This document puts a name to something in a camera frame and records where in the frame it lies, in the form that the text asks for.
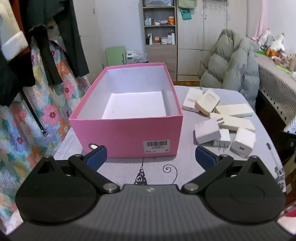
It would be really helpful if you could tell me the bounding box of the grey printed tablecloth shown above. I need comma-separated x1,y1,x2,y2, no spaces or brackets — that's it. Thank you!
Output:
54,85,287,193

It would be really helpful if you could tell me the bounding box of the black hanging garment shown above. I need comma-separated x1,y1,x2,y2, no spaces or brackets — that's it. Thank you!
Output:
0,50,36,107

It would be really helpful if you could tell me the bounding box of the dark hanging coat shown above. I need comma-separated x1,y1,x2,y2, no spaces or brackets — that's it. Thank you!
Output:
24,0,90,85

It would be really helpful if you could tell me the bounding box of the whitewashed wooden wardrobe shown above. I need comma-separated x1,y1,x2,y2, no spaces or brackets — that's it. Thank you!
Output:
177,0,251,82

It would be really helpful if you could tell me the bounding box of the clear storage box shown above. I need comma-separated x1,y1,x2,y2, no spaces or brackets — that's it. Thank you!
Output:
144,0,174,7

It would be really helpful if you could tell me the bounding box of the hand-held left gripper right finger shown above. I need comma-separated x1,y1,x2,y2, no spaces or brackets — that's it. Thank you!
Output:
181,146,265,194

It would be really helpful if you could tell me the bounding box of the patterned cloth covered table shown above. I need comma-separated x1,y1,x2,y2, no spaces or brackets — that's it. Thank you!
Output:
255,53,296,124

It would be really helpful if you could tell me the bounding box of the grey puffer jacket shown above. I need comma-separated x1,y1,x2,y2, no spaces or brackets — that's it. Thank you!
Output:
199,29,261,110

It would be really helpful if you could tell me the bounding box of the long cream power bank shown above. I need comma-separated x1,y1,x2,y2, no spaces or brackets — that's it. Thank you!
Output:
209,113,256,132

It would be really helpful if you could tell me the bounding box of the floral cloth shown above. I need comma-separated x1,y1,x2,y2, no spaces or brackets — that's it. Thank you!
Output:
0,38,93,234

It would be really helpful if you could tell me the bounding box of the small white plug charger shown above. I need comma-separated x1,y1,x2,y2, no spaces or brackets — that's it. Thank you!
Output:
213,129,231,149

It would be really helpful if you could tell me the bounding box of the large white plug charger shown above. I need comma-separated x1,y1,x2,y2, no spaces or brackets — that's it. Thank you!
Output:
195,117,225,144

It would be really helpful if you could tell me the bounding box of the grey and white plush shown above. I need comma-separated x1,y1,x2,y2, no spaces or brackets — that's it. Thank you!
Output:
258,28,275,50

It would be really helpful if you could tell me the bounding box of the green hanging bag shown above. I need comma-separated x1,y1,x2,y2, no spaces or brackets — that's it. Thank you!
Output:
178,0,196,20

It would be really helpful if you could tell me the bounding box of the wooden shelf unit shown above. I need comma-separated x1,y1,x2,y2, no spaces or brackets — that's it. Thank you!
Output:
142,0,178,82

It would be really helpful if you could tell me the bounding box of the white flat square charger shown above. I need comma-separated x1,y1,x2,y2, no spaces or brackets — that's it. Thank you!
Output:
182,88,204,113

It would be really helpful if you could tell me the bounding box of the pink curtain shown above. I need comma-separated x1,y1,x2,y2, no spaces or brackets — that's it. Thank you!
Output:
251,0,272,39

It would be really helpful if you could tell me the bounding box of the pink cardboard box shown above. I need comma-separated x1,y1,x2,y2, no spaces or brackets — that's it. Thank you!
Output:
69,62,184,158

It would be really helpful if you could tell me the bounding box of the white cube charger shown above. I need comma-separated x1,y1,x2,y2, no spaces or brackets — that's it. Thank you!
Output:
230,127,256,159

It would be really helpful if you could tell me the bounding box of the short cream power bank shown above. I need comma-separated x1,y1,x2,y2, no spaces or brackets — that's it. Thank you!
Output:
215,103,255,117

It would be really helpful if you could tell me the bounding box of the black strap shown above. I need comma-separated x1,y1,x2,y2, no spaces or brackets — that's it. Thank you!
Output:
20,91,49,138

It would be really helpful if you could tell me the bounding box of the cream square charger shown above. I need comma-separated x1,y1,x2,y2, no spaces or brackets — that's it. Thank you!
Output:
194,89,221,115

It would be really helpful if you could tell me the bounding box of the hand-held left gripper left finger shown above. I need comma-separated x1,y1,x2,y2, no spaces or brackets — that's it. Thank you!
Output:
32,143,121,193

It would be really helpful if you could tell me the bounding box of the green folding stool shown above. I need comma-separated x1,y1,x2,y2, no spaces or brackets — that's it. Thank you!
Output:
105,46,127,69

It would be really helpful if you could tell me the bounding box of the orange plush toy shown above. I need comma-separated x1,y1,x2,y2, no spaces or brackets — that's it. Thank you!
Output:
265,47,280,57

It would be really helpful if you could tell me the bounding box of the white and red garment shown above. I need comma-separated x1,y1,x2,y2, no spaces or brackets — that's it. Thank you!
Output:
0,0,31,62

